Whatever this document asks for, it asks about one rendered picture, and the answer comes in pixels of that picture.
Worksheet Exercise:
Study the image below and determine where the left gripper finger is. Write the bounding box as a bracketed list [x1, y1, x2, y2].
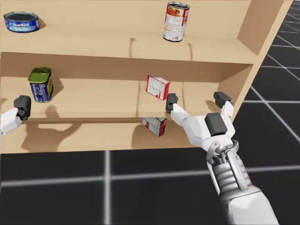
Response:
[0, 95, 32, 135]

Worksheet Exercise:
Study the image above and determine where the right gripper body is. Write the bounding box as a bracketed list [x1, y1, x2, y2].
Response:
[184, 112, 236, 150]

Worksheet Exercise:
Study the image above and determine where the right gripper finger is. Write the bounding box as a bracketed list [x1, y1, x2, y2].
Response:
[213, 91, 234, 122]
[165, 93, 190, 128]

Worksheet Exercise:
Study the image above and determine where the red and white carton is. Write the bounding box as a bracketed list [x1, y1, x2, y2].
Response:
[145, 73, 171, 101]
[142, 117, 167, 137]

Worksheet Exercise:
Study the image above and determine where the green and blue rectangular can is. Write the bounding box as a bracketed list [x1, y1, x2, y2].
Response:
[28, 66, 54, 103]

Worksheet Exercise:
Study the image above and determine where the red and white can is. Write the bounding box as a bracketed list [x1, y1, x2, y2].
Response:
[162, 1, 190, 43]

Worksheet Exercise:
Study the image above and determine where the blue flat can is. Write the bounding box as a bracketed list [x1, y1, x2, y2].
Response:
[3, 12, 40, 33]

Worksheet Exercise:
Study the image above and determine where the pale wooden shelf unit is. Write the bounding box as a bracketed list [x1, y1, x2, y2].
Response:
[0, 0, 294, 155]

